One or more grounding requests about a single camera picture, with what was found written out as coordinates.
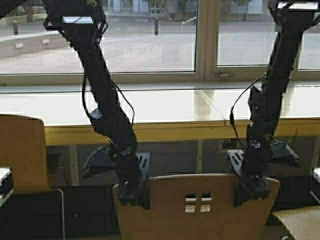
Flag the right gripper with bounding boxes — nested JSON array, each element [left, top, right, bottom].
[[226, 147, 272, 207]]

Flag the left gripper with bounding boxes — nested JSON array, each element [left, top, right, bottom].
[[113, 149, 150, 209]]

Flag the plywood chair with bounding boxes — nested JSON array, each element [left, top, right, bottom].
[[0, 113, 66, 240], [272, 206, 320, 240], [114, 173, 280, 240]]

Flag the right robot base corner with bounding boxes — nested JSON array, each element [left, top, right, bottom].
[[310, 167, 320, 204]]

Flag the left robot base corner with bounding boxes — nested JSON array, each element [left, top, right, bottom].
[[0, 167, 14, 207]]

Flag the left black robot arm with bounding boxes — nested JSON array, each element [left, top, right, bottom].
[[43, 0, 150, 209]]

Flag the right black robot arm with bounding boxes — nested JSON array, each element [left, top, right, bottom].
[[226, 0, 320, 207]]

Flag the long wooden window counter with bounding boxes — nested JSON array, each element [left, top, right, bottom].
[[0, 87, 320, 146]]

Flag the outdoor black bollard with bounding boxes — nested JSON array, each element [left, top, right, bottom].
[[154, 17, 159, 36]]

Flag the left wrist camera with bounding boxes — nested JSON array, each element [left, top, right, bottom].
[[81, 144, 116, 179]]

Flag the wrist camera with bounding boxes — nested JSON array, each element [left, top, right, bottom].
[[268, 141, 302, 168], [81, 144, 116, 179]]

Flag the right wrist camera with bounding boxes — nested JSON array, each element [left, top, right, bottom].
[[268, 141, 302, 168]]

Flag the wall power outlet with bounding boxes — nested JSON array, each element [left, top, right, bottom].
[[219, 139, 233, 153]]

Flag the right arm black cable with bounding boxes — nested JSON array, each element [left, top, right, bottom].
[[229, 74, 266, 151]]

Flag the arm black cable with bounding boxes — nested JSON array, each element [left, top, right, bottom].
[[81, 72, 136, 126], [229, 74, 266, 151]]

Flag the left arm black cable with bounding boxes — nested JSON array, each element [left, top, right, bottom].
[[81, 72, 136, 126]]

